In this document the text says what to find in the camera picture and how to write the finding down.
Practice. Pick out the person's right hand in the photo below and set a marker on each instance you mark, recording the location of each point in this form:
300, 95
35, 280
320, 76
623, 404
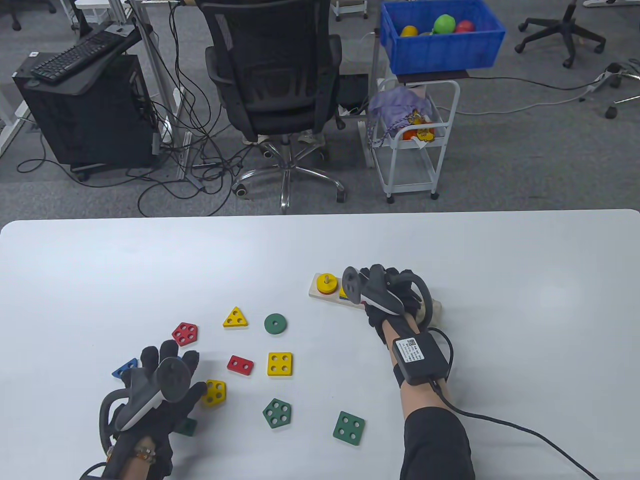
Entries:
377, 325

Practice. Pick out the person's left hand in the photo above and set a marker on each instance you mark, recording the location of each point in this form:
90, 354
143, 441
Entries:
190, 400

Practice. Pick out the yellow pentagon block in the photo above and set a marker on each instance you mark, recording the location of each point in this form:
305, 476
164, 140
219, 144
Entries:
216, 395

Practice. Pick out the green rectangle block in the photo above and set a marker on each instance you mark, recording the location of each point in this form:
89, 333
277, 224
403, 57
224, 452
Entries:
188, 427

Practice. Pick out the red rectangle block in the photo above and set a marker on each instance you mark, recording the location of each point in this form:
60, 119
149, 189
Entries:
240, 365

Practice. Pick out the red pentagon block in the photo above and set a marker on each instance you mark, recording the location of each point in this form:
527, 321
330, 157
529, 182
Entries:
185, 334

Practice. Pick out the yellow circle block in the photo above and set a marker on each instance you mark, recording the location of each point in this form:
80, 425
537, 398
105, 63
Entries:
322, 286

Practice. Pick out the wooden board with posts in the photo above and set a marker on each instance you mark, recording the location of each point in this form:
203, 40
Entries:
314, 294

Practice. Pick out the blue triangle block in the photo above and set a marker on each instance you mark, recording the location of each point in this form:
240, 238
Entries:
122, 372

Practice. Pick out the green pentagon block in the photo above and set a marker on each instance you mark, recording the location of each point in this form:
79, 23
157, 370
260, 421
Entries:
276, 414

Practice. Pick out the yellow triangle block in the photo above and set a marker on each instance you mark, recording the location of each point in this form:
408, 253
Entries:
235, 318

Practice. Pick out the yellow square block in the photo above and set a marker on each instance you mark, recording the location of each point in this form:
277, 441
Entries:
280, 364

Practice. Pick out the green square block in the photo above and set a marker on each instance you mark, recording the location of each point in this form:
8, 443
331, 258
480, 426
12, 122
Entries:
349, 428

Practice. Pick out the green circle block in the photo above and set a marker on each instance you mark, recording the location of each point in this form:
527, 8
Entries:
270, 327

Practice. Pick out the person's right forearm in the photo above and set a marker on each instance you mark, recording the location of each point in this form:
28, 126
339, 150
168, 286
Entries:
425, 397

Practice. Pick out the person's left forearm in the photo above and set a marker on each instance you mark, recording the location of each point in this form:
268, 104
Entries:
132, 470

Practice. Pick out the grey tracking controller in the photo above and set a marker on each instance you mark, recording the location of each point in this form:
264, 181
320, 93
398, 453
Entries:
174, 380
351, 286

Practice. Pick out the white metal cart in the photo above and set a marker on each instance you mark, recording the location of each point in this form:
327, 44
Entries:
400, 144

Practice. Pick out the orange yellow toy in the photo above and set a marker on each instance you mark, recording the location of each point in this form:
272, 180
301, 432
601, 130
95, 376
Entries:
420, 131

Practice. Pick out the purple cloth bag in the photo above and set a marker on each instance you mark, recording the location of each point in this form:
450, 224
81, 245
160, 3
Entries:
395, 102

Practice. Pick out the black floor box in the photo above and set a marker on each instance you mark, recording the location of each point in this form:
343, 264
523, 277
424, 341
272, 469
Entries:
352, 92

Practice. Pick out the dark flat board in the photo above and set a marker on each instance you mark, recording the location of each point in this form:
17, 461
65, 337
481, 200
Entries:
432, 76

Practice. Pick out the black mesh office chair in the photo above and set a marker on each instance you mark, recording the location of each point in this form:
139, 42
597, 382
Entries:
275, 75

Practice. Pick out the blue plastic crate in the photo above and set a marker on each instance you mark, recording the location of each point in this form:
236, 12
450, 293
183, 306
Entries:
440, 55

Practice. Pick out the black computer tower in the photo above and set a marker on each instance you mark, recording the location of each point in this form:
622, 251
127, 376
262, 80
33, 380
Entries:
90, 125

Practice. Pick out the orange toy fruit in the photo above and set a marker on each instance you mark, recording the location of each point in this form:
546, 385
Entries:
409, 31

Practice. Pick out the green toy fruit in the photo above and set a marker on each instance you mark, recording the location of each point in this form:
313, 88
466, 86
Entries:
444, 24

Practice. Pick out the red toy fruit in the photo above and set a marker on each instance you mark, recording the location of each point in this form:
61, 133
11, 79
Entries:
465, 26

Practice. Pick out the chair leg with caster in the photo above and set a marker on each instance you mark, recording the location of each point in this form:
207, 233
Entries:
610, 112

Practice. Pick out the small white cart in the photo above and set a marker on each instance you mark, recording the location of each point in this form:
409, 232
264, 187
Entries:
350, 6

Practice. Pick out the white power strip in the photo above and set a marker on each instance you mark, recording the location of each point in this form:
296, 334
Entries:
602, 80

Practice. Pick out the black swivel office chair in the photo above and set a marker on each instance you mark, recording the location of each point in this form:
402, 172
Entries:
567, 25

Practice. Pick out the black keyboard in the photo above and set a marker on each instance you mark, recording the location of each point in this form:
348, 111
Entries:
75, 52

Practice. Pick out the black chair base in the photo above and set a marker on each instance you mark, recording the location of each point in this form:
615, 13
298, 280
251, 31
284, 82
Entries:
16, 15

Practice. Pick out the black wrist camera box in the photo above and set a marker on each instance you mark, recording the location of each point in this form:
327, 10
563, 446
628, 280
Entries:
420, 361

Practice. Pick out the white desk frame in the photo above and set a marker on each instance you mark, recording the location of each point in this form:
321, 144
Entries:
184, 150

